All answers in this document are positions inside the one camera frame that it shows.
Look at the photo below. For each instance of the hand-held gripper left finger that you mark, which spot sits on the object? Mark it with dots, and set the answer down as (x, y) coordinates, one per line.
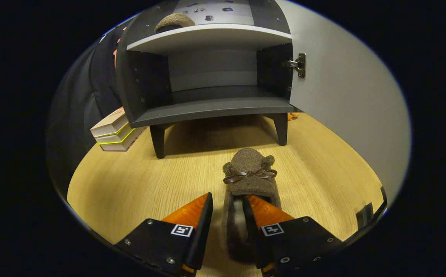
(203, 231)

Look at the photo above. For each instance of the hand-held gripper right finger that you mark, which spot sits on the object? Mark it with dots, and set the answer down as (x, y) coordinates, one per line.
(252, 238)

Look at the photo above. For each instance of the brown fuzzy shoe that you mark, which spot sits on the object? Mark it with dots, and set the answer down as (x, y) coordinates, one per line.
(175, 20)
(250, 161)

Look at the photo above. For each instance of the dark grey shoe cabinet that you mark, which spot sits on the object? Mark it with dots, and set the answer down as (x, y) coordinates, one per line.
(207, 107)

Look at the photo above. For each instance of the metal door hinge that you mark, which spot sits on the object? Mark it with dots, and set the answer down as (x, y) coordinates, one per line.
(302, 65)

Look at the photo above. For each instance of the penguin toy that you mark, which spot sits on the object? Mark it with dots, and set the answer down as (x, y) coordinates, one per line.
(294, 114)

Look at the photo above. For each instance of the yellow edged white book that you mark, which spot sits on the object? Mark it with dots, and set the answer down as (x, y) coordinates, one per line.
(111, 137)

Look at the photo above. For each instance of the black backdrop cloth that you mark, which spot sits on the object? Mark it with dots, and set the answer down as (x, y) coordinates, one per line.
(77, 107)

